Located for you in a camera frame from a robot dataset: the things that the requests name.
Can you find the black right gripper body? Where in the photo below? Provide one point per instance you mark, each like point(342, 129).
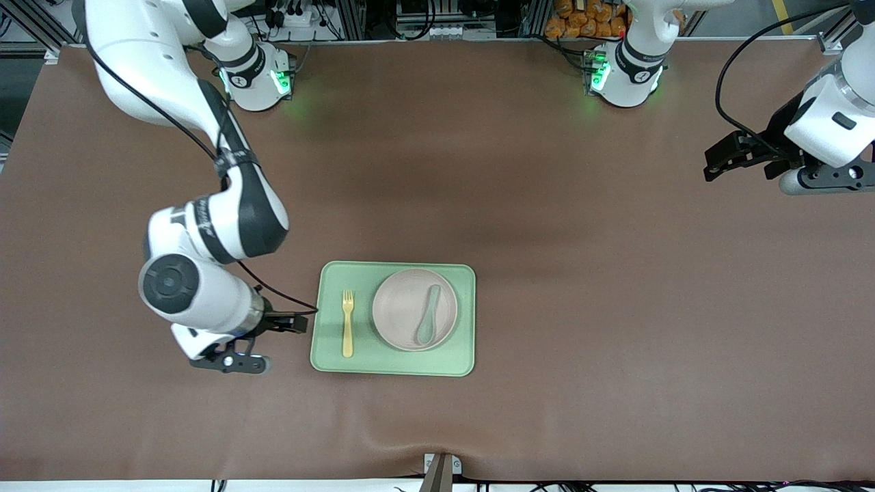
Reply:
point(275, 321)

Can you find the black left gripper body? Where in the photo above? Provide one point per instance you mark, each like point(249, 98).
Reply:
point(777, 133)

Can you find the yellow plastic fork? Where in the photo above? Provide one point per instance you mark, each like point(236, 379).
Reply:
point(348, 328)

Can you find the beige speckled round plate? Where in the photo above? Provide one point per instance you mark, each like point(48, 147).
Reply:
point(400, 307)

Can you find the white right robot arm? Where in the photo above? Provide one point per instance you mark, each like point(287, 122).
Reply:
point(198, 294)

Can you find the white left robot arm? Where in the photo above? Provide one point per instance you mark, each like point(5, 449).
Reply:
point(632, 75)

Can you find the light green rectangular tray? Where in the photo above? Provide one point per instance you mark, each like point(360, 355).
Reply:
point(403, 362)

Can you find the pale green plastic spoon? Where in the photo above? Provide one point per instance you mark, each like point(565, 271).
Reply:
point(427, 328)

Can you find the brown table cover mat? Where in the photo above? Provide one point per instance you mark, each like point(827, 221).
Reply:
point(615, 307)

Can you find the orange packaged goods pile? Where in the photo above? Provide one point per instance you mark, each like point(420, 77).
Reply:
point(584, 20)

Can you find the metal table edge clamp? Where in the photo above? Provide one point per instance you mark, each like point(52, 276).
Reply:
point(442, 471)

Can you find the white power strip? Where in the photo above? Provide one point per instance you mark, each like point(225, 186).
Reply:
point(292, 17)

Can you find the white connector block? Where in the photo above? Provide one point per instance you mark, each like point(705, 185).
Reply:
point(437, 31)

